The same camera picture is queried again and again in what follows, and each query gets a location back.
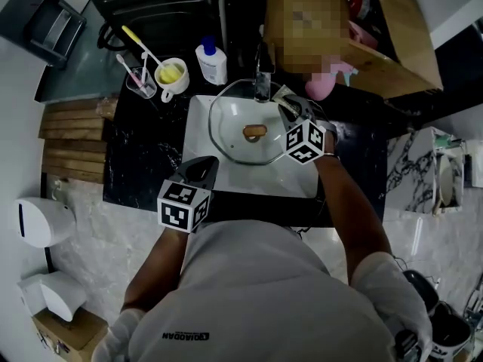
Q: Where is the green scouring sponge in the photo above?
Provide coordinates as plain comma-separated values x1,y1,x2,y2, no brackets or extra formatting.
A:
272,84,302,115

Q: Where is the red container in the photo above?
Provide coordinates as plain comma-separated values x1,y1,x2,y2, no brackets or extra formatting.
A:
347,0,374,23

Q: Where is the chrome faucet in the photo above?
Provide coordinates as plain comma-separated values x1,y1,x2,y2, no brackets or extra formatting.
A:
254,41,275,104

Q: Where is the person's right forearm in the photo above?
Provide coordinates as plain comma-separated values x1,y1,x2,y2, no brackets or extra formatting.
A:
312,133,392,287

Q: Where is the black ribbed rack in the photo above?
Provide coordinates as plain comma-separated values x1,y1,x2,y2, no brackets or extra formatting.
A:
85,0,227,56

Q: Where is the yellow handled brush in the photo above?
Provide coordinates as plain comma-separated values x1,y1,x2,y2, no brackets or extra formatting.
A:
121,25,178,78

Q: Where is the pink cloth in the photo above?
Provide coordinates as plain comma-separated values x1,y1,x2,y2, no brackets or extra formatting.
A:
304,60,361,102

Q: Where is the black round container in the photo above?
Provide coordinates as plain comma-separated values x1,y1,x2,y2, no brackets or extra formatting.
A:
401,269,441,314

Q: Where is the cardboard box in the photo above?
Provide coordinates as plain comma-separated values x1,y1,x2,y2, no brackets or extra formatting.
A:
31,306,109,362

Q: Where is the white mug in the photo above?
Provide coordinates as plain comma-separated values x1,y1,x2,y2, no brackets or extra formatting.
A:
154,57,190,103

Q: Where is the wooden slatted board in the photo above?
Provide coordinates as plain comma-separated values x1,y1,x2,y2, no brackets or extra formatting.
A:
38,97,118,185

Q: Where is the glass pot lid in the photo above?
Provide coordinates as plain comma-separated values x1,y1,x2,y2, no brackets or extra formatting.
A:
208,78,300,166

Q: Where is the pink toothbrush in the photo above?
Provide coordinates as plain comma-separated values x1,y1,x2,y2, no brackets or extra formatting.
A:
115,54,146,91

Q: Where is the grey pipe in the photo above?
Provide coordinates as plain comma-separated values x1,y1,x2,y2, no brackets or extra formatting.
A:
217,0,232,54

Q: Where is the clear plastic cup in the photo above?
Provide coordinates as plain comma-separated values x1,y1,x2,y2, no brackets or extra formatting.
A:
125,66,158,100

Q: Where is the black cable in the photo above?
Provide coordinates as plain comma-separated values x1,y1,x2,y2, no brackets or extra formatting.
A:
97,23,128,52

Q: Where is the white wall dispenser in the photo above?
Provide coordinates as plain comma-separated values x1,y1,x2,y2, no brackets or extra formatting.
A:
14,196,77,249

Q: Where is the grey metal tray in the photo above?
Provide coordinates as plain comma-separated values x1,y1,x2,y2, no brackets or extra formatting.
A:
23,0,88,69

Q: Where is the white bottle with blue cap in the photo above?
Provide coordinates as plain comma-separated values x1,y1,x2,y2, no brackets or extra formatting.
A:
194,35,229,87

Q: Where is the pink plastic box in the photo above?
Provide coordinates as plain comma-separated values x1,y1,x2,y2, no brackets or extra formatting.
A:
347,20,380,51

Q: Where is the wooden cabinet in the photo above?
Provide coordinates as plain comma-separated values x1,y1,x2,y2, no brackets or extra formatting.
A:
263,0,444,100

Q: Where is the white plastic appliance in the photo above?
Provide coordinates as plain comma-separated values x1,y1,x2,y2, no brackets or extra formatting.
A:
16,271,88,323

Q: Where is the person's white shirt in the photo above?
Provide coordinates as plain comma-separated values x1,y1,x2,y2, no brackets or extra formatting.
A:
91,219,434,362

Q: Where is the person's left forearm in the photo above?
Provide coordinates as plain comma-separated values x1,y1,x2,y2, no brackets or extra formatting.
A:
122,225,190,318

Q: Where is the black bucket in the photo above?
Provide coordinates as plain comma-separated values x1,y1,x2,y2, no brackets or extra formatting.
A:
429,301,475,362

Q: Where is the white sink basin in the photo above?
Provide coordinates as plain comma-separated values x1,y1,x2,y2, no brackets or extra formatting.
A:
182,94,322,200

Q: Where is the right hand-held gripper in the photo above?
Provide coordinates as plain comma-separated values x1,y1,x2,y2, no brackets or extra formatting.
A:
278,94,338,166

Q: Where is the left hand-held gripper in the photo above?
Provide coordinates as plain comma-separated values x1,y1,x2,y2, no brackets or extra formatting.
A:
156,155,220,235

